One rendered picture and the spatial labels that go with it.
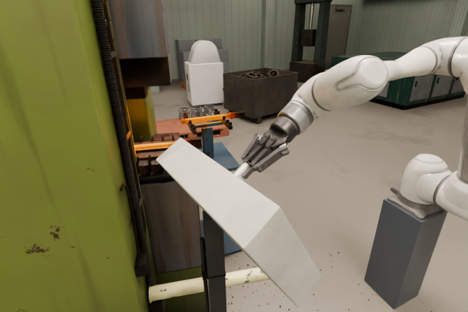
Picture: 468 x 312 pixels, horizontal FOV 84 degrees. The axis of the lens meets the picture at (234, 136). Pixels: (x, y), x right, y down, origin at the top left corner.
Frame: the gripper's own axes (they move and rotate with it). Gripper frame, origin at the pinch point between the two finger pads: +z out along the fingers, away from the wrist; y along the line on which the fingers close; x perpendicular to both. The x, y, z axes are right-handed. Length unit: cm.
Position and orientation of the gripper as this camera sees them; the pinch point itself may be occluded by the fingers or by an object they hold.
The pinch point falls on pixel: (239, 175)
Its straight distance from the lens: 70.8
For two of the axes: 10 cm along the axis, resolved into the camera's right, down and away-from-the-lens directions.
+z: -6.9, 6.7, -2.7
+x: -4.3, -6.8, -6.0
